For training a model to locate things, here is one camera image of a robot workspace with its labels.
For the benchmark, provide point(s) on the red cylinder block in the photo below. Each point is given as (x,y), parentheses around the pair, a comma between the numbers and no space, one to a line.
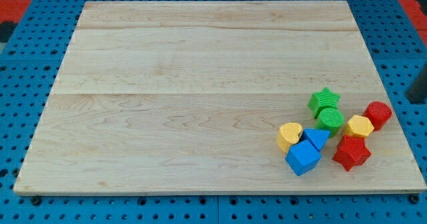
(378,113)

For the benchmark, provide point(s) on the light wooden board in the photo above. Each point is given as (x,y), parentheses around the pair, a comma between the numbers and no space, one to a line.
(186,98)

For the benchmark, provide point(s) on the yellow heart block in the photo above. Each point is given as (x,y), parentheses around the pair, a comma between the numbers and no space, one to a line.
(288,135)

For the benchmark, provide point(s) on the blue cube block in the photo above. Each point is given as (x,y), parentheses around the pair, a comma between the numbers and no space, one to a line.
(303,157)

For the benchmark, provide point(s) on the blue triangle block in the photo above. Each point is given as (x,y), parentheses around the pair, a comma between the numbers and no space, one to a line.
(317,137)

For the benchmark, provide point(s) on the green star block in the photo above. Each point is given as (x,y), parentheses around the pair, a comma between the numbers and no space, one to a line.
(322,100)

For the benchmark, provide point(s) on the green cylinder block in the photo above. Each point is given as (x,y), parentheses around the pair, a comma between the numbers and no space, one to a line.
(329,119)

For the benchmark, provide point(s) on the red star block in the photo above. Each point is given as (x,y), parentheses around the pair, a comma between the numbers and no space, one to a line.
(351,152)

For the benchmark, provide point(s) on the yellow hexagon block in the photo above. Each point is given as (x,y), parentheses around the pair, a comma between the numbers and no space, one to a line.
(358,126)

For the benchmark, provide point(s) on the black robot pusher tool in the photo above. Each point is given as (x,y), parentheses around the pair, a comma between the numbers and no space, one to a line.
(416,93)

